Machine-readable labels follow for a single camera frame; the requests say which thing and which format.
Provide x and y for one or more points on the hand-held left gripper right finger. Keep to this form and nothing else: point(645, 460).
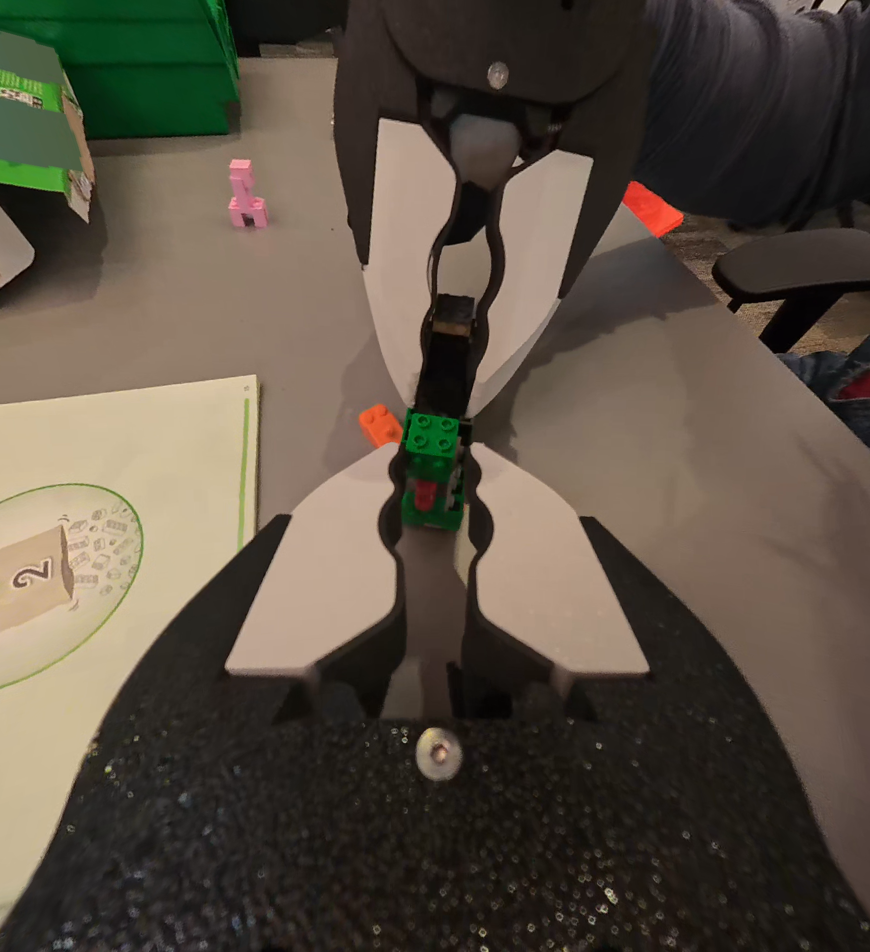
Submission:
point(554, 595)

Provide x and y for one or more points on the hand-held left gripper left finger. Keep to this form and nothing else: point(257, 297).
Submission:
point(316, 580)

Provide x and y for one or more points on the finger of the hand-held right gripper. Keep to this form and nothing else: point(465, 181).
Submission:
point(539, 245)
point(401, 245)

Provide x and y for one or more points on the green and black brick model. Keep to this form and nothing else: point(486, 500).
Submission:
point(431, 446)

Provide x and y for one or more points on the person's right forearm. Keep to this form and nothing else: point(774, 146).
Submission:
point(762, 111)

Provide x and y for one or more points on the grey desk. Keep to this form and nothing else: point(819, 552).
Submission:
point(665, 446)

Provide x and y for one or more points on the red-orange plastic piece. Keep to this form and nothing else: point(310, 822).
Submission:
point(650, 208)

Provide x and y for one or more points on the pink brick figure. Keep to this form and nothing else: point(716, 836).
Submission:
point(245, 195)

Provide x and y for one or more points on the small orange brick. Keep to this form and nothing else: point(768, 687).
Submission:
point(379, 425)

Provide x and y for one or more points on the brick instruction booklet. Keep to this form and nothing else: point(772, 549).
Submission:
point(107, 476)

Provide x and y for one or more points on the black office chair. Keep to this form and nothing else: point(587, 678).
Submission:
point(806, 268)

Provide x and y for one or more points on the large green box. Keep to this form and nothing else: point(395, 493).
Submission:
point(145, 67)

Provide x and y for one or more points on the person's jeans leg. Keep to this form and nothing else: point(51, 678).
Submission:
point(866, 401)

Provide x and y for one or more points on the open green cardboard box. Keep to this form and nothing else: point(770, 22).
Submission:
point(33, 163)

